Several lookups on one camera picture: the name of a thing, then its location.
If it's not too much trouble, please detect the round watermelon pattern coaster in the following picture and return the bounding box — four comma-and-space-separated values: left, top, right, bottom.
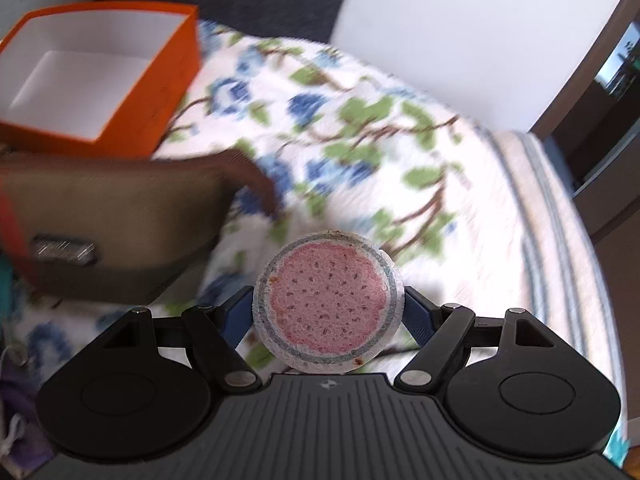
252, 230, 405, 374

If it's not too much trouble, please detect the floral white blue blanket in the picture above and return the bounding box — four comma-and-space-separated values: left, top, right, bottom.
0, 19, 624, 461

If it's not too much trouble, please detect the brown pouch with red stripe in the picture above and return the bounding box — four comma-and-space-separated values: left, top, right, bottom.
1, 148, 279, 304

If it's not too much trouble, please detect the orange cardboard box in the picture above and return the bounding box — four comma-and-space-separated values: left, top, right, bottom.
1, 1, 201, 158

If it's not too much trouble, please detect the white cushion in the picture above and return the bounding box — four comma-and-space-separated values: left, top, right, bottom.
331, 0, 620, 130

